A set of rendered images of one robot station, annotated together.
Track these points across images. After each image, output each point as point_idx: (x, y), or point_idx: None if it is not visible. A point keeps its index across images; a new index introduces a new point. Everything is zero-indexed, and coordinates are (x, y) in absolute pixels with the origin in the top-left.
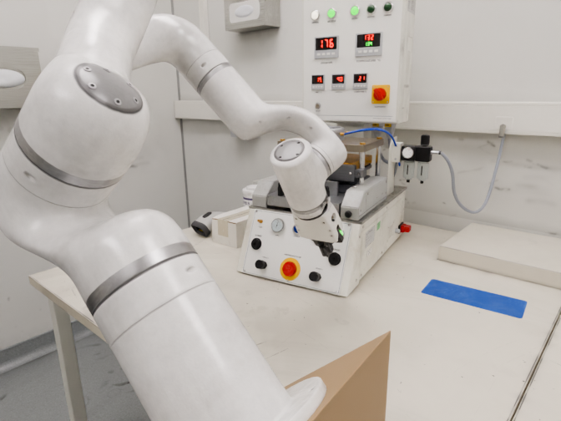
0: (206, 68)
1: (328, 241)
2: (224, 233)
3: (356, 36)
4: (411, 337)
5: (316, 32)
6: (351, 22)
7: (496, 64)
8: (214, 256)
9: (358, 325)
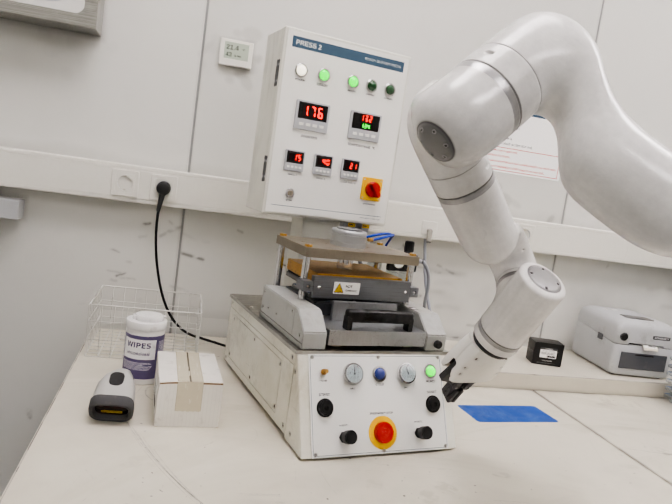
0: (489, 170)
1: (482, 381)
2: (191, 406)
3: (352, 113)
4: (556, 465)
5: (300, 94)
6: (346, 94)
7: (415, 165)
8: (218, 450)
9: (516, 472)
